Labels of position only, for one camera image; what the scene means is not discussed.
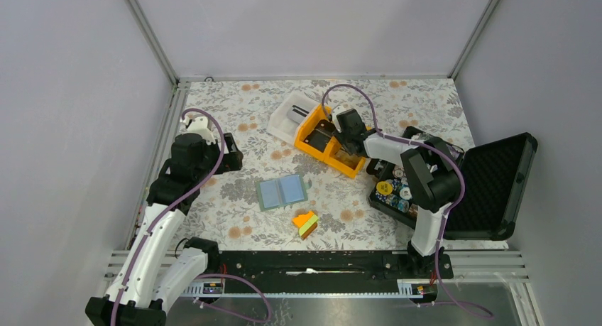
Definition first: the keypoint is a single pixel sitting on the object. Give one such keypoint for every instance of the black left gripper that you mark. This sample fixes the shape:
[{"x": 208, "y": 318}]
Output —
[{"x": 231, "y": 160}]

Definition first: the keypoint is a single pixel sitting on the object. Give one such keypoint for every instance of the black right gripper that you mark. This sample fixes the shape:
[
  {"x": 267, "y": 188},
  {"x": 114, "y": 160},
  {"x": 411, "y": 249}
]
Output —
[{"x": 341, "y": 136}]

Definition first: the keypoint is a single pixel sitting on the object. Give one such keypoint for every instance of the yellow plastic divided bin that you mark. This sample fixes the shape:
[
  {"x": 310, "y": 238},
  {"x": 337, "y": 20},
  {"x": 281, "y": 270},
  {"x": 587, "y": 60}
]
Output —
[{"x": 334, "y": 155}]

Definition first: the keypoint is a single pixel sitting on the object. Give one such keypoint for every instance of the green card holder wallet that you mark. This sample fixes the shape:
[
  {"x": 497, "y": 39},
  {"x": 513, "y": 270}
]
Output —
[{"x": 282, "y": 191}]

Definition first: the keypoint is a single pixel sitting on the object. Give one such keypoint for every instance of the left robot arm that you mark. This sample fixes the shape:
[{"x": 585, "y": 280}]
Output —
[{"x": 139, "y": 295}]

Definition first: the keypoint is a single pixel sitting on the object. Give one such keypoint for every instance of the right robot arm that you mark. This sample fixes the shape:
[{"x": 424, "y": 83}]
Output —
[{"x": 430, "y": 169}]

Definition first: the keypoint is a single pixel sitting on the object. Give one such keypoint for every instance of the black credit card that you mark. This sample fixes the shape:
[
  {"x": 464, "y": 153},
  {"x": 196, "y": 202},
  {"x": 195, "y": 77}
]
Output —
[{"x": 321, "y": 135}]

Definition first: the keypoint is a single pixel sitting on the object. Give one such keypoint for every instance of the white plastic bin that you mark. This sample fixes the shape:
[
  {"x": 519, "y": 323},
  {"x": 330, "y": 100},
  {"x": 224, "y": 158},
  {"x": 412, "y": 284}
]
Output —
[{"x": 286, "y": 119}]

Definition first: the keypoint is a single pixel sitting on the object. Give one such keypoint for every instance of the yellow dealer button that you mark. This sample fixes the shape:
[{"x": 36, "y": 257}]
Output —
[{"x": 384, "y": 188}]

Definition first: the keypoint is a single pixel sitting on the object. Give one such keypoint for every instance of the orange green sticky notes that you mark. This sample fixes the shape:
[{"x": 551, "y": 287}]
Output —
[{"x": 306, "y": 223}]

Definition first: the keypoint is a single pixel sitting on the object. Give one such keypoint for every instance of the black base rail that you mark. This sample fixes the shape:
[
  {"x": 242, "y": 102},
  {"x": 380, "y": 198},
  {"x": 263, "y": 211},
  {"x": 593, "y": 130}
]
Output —
[{"x": 359, "y": 273}]

